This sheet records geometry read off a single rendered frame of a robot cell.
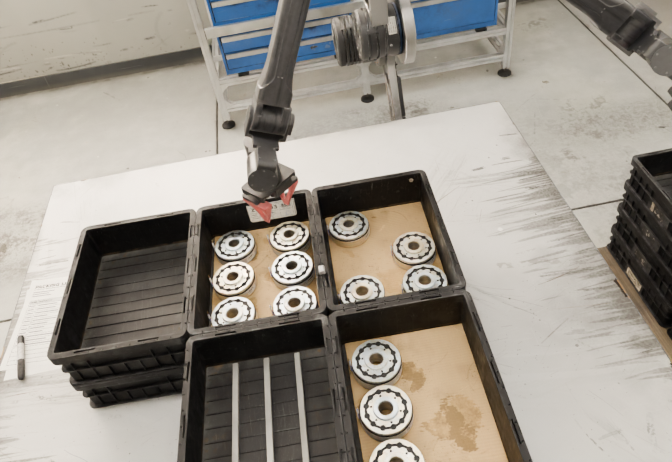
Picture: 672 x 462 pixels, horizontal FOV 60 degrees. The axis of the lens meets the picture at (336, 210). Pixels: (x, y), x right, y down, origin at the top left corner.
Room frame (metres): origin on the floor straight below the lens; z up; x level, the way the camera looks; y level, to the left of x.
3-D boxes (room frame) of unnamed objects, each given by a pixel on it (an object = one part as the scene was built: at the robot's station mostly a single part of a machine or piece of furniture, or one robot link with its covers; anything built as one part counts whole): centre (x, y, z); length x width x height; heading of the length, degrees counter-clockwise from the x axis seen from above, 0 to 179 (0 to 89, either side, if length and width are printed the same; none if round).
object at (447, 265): (0.94, -0.10, 0.87); 0.40 x 0.30 x 0.11; 0
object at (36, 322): (1.03, 0.81, 0.70); 0.33 x 0.23 x 0.01; 2
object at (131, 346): (0.94, 0.50, 0.92); 0.40 x 0.30 x 0.02; 0
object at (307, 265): (0.94, 0.13, 0.86); 0.10 x 0.10 x 0.01
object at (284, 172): (0.93, 0.13, 1.17); 0.10 x 0.07 x 0.07; 135
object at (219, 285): (0.94, 0.27, 0.86); 0.10 x 0.10 x 0.01
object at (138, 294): (0.94, 0.50, 0.87); 0.40 x 0.30 x 0.11; 0
